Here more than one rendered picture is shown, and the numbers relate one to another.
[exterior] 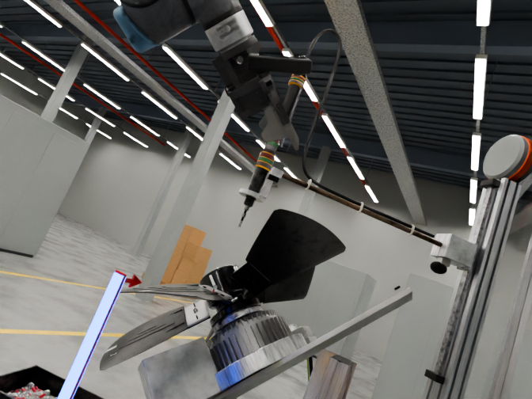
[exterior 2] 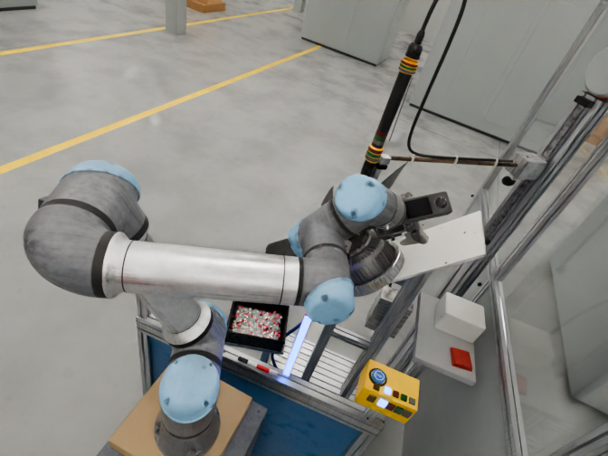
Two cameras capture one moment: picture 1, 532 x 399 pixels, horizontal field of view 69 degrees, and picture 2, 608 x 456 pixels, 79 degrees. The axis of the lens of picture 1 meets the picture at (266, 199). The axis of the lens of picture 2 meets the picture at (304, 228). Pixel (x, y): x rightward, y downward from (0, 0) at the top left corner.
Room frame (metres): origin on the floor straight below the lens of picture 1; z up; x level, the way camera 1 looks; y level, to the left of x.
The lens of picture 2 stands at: (0.09, 0.47, 2.02)
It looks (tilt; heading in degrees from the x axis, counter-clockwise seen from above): 39 degrees down; 342
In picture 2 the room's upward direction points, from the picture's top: 17 degrees clockwise
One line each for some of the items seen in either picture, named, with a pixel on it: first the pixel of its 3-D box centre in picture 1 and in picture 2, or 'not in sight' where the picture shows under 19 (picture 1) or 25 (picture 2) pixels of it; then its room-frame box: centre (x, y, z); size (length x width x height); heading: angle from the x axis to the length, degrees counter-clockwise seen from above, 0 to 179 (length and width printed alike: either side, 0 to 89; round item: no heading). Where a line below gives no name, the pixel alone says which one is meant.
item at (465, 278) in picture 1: (463, 275); (527, 180); (1.12, -0.63, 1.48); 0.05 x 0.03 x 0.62; 10
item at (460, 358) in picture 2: not in sight; (461, 358); (0.75, -0.52, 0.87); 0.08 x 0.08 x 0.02; 71
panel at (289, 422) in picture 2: not in sight; (242, 417); (0.72, 0.28, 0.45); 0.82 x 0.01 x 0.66; 65
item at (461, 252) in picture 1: (454, 251); (527, 166); (1.11, -0.58, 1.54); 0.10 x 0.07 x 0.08; 100
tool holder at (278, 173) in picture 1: (260, 182); (370, 169); (1.01, 0.03, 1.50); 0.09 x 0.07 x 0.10; 100
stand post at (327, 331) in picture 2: not in sight; (322, 340); (1.08, -0.11, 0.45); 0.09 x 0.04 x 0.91; 155
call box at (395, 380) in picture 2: not in sight; (385, 392); (0.55, -0.07, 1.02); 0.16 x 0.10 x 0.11; 65
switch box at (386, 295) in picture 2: not in sight; (388, 311); (1.07, -0.36, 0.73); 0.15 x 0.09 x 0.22; 65
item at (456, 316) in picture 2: not in sight; (459, 314); (0.93, -0.57, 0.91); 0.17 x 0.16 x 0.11; 65
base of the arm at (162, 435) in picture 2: not in sight; (188, 418); (0.47, 0.48, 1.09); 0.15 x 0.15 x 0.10
